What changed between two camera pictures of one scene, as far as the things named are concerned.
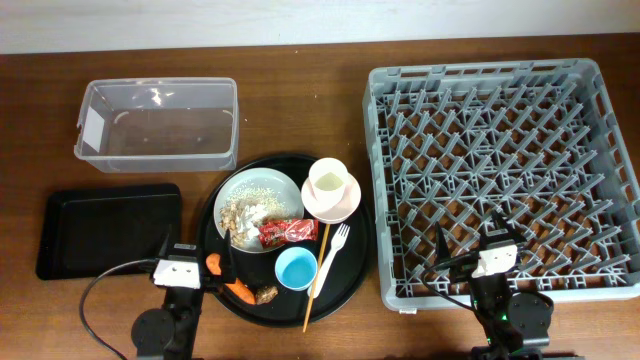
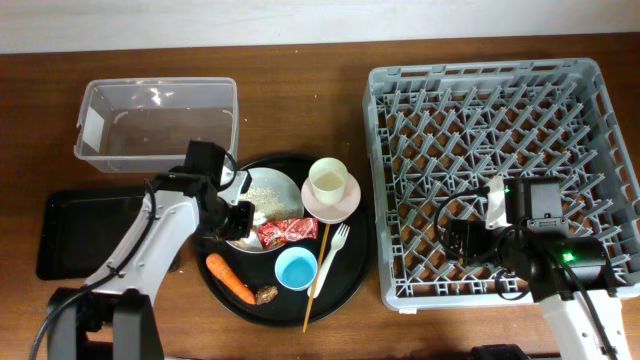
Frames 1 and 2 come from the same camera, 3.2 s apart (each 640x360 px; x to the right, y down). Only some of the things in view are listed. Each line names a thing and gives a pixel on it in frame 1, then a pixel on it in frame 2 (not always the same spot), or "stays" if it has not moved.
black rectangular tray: (85, 233) stays
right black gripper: (442, 252) → (473, 230)
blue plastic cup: (296, 268) stays
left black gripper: (227, 272) → (242, 227)
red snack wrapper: (274, 233) stays
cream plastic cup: (328, 178) stays
